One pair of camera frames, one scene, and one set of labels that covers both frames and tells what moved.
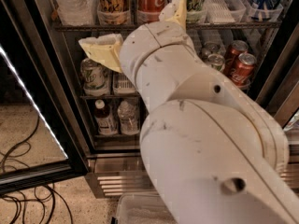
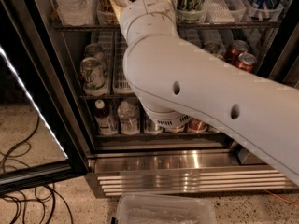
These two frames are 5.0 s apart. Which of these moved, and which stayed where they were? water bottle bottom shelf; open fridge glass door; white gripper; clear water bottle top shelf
Moved: white gripper
Stayed: open fridge glass door; water bottle bottom shelf; clear water bottle top shelf
